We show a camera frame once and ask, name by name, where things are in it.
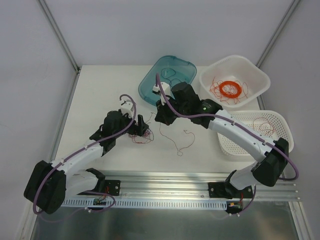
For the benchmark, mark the right aluminium frame post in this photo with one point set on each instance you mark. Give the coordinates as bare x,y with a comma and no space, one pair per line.
294,4

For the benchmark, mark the white perforated shallow basket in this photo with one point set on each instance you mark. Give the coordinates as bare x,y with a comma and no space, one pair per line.
265,122

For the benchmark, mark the teal transparent plastic tray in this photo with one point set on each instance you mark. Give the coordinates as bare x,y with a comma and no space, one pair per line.
172,70

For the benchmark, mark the white slotted cable duct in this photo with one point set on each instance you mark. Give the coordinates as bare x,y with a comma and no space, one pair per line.
181,204

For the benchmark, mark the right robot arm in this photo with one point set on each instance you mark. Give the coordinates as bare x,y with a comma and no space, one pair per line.
271,155

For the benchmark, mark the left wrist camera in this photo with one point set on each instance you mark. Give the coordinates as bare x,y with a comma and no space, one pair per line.
127,108

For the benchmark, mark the aluminium mounting rail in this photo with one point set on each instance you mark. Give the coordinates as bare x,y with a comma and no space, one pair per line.
189,186

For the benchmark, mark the white deep plastic basket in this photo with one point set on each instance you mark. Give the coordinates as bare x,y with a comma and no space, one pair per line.
233,82

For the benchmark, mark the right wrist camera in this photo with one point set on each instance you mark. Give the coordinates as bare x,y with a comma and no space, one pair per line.
163,90

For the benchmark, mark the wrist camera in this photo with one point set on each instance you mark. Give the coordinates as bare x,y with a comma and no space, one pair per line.
127,108
163,90

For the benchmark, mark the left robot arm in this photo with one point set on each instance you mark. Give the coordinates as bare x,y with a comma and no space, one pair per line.
51,182

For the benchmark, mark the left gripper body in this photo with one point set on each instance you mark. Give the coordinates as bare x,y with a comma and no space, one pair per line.
136,127

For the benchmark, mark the red purple wire ball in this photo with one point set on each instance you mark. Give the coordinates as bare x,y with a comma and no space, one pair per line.
146,138

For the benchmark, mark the left aluminium frame post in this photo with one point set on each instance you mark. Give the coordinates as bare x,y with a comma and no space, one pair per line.
57,32

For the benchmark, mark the aluminium frame post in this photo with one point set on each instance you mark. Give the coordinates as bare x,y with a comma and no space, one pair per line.
57,32
294,4

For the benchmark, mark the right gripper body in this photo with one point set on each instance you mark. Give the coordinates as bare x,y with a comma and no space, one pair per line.
164,114

